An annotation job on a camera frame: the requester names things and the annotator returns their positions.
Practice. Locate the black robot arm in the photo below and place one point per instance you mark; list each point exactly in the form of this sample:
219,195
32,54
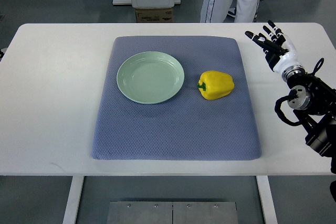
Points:
311,104

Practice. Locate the metal base plate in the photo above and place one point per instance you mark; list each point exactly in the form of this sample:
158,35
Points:
172,212

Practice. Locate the white table leg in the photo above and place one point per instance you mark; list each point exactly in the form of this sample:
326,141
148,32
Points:
73,201
266,200

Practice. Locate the light green plate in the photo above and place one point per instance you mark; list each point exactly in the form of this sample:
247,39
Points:
150,77

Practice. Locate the left white table leg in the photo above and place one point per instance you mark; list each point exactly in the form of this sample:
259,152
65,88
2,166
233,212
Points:
73,201

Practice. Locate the yellow bell pepper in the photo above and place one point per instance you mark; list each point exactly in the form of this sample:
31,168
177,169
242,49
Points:
215,84

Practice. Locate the right white table leg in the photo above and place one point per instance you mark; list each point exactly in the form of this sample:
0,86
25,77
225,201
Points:
266,200

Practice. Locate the cardboard box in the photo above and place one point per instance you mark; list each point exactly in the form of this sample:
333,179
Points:
154,15

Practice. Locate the blue quilted mat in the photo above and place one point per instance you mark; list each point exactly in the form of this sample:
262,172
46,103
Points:
187,126

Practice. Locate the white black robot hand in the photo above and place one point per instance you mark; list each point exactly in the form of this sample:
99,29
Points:
279,51

